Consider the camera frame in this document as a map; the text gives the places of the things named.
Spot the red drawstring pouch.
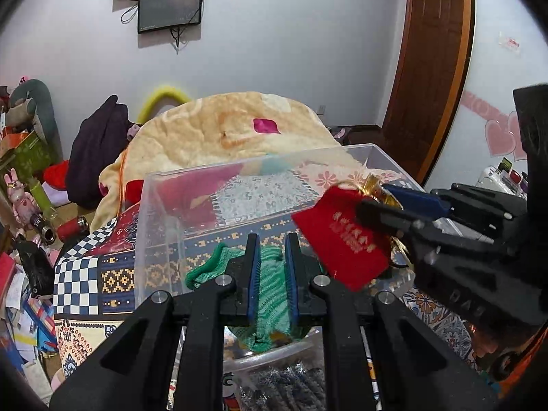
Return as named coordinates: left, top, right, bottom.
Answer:
left=292, top=187, right=391, bottom=291

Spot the bagged grey knitted rope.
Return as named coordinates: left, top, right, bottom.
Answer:
left=222, top=341, right=329, bottom=411

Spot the green knitted item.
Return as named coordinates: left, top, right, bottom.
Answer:
left=185, top=243, right=311, bottom=352

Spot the clear plastic storage box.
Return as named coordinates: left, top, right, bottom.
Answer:
left=135, top=144, right=420, bottom=304

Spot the person's right hand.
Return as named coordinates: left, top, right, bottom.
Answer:
left=465, top=321, right=508, bottom=360

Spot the patterned patchwork table cover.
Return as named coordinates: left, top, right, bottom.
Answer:
left=53, top=214, right=475, bottom=410

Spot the brown wooden door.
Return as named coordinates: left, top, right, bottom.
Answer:
left=382, top=0, right=475, bottom=183

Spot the red thermos bottle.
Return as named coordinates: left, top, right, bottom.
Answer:
left=57, top=216, right=89, bottom=243

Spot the yellow fleece blanket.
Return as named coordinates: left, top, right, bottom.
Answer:
left=90, top=92, right=360, bottom=232

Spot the pink rabbit figurine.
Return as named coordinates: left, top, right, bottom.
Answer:
left=4, top=168, right=40, bottom=229

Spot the yellow foam arch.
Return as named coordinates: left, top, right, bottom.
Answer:
left=137, top=85, right=191, bottom=124

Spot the green storage box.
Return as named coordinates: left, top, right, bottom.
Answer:
left=1, top=132, right=58, bottom=183

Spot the dark purple clothing pile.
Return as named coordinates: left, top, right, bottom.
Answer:
left=65, top=95, right=134, bottom=210

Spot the grey plush toy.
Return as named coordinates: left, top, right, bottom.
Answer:
left=5, top=79, right=60, bottom=149

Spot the pink heart wall sticker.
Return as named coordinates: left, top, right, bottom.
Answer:
left=461, top=91, right=527, bottom=161

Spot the small black wall monitor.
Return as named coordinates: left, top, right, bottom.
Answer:
left=137, top=0, right=202, bottom=34

